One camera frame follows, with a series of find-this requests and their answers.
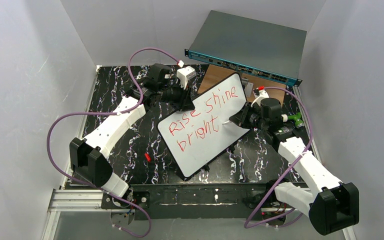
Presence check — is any white whiteboard black frame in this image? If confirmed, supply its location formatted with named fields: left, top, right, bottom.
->
left=157, top=72, right=249, bottom=178

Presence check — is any red marker cap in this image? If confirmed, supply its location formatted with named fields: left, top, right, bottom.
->
left=144, top=153, right=152, bottom=163

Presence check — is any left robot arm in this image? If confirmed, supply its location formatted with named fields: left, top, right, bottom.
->
left=69, top=63, right=197, bottom=197

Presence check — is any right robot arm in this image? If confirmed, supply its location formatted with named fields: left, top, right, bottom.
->
left=229, top=98, right=360, bottom=236

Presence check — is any wooden board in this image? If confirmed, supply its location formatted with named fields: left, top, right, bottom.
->
left=197, top=65, right=286, bottom=104

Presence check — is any green white toy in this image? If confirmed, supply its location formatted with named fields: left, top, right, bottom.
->
left=281, top=112, right=305, bottom=128

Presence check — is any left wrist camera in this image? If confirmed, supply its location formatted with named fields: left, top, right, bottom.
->
left=176, top=60, right=197, bottom=90

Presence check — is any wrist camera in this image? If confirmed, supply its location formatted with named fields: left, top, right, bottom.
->
left=176, top=60, right=197, bottom=90
left=251, top=86, right=270, bottom=107

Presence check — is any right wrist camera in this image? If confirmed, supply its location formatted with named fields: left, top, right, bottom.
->
left=251, top=86, right=270, bottom=107

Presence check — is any metal bracket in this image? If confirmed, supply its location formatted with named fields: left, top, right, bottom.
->
left=241, top=77, right=254, bottom=98

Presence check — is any blue network switch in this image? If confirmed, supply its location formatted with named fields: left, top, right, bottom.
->
left=184, top=10, right=307, bottom=87

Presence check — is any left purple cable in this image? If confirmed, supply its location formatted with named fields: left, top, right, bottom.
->
left=46, top=47, right=185, bottom=237

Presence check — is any aluminium rail frame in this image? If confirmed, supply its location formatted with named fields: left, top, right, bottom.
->
left=41, top=183, right=349, bottom=240

